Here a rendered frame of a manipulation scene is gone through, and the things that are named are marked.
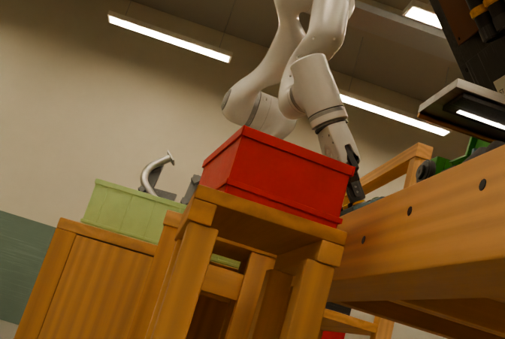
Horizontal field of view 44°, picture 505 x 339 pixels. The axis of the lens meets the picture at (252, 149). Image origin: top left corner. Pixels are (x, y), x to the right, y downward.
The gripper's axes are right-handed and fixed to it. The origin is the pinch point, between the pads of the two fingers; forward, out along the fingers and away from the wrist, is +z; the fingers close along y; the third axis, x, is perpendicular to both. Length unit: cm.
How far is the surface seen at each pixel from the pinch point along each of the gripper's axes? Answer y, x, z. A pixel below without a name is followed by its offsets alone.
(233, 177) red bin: 27.7, -30.3, -6.4
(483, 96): 29.6, 17.7, -7.3
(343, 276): 8.5, -11.8, 15.5
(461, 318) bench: -3.9, 14.8, 33.0
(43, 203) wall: -707, -124, -154
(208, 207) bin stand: 28.6, -35.9, -2.8
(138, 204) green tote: -88, -40, -24
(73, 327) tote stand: -78, -70, 8
